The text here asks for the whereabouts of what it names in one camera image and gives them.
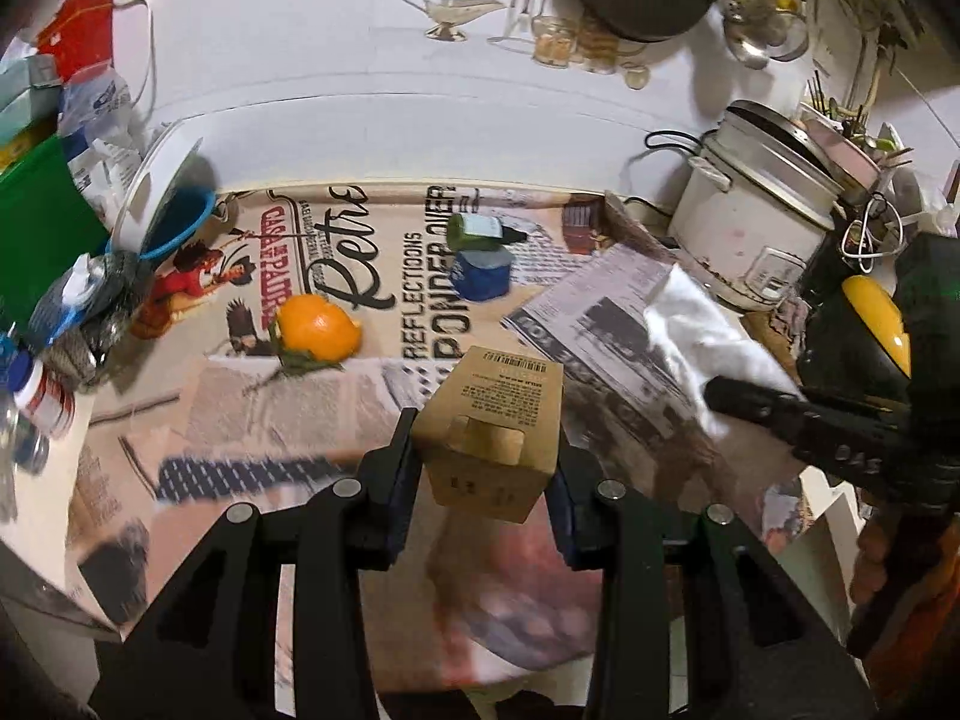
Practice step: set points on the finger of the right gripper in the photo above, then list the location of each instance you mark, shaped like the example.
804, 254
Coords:
782, 414

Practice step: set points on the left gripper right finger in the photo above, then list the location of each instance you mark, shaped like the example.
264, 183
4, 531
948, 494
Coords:
697, 619

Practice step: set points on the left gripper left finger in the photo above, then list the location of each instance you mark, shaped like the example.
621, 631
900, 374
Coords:
205, 648

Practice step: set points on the brown cardboard box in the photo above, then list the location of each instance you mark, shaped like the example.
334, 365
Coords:
490, 434

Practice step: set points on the orange fruit peel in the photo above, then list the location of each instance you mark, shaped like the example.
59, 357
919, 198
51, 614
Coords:
311, 334

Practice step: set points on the blue foil cup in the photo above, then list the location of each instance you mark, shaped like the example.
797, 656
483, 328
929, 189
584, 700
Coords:
481, 275

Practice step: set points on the green dropper bottle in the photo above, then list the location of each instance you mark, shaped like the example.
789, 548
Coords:
470, 231

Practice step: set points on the black pot yellow lid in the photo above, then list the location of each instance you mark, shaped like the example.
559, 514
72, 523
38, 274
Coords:
855, 345

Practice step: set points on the white rice cooker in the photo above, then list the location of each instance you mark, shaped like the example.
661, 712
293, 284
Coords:
756, 207

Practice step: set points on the printed newspaper tablecloth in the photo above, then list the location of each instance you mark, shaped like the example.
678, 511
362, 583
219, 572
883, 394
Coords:
265, 370

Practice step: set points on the pink utensil holder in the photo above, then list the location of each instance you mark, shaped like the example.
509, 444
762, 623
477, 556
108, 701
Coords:
852, 168

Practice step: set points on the small white pill jar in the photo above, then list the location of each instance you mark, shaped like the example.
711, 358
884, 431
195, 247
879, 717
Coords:
40, 396

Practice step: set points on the hanging metal ladle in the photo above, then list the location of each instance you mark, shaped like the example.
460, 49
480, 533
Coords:
752, 28

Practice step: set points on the blue bowl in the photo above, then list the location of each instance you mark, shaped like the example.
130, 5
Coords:
176, 222

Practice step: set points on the green storage box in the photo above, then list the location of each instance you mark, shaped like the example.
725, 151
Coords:
44, 225

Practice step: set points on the teal tissue boxes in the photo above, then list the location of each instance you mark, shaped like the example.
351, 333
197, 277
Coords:
29, 91

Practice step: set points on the red kettle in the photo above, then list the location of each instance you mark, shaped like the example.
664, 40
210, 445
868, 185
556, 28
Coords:
78, 36

